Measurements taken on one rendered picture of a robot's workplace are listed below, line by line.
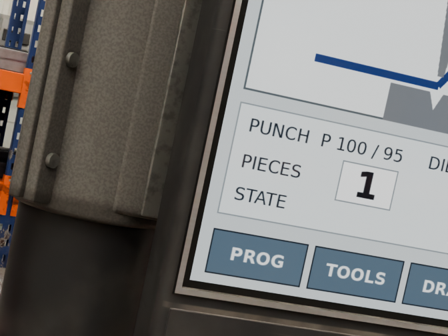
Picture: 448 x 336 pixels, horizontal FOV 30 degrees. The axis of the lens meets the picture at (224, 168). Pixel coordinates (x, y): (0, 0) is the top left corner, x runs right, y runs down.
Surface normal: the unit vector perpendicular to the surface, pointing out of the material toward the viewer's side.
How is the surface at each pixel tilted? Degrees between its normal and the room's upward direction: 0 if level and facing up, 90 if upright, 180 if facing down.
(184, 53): 90
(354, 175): 90
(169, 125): 90
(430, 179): 90
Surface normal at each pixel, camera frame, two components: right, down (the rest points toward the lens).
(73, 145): -0.21, 0.02
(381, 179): 0.23, 0.11
